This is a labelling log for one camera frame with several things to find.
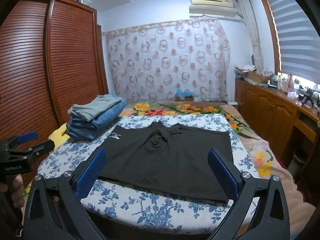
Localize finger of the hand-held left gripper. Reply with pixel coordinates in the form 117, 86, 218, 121
9, 140, 56, 159
0, 131, 39, 151

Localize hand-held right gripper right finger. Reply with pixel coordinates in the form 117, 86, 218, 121
207, 148, 305, 240

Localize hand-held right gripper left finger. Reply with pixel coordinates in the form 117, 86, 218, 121
24, 147, 107, 240

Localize black pants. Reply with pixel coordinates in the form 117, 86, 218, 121
99, 120, 234, 204

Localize folded grey pants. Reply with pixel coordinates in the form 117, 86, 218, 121
68, 93, 123, 121

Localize person's left hand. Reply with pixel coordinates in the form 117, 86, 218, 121
0, 174, 26, 217

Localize yellow pillow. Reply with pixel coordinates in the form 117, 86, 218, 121
48, 124, 69, 148

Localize folded blue jeans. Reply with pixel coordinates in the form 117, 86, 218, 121
66, 97, 128, 141

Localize blue floral white blanket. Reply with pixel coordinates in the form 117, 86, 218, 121
37, 114, 261, 240

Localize grey waste bin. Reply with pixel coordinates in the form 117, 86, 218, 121
287, 149, 306, 171

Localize long wooden cabinet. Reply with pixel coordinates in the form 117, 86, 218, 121
234, 78, 320, 171

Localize brown louvred wooden wardrobe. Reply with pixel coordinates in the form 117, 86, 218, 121
0, 0, 109, 178

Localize small blue object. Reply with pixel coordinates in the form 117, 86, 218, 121
175, 88, 195, 102

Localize cardboard box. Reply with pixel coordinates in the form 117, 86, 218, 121
247, 69, 267, 84

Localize group of toiletry bottles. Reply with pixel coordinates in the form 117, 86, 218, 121
267, 73, 291, 91

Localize folded floral cloth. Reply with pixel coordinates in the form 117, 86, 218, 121
234, 64, 257, 72

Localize black handheld device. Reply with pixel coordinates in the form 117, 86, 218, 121
301, 88, 316, 106

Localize tied beige side curtain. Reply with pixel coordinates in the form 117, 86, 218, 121
236, 0, 264, 73

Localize striped window blind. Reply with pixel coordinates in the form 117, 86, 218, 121
261, 0, 320, 85

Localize white air conditioner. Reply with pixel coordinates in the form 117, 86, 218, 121
188, 0, 238, 18

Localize ring patterned sheer curtain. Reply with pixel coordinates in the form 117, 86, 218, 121
102, 17, 232, 103

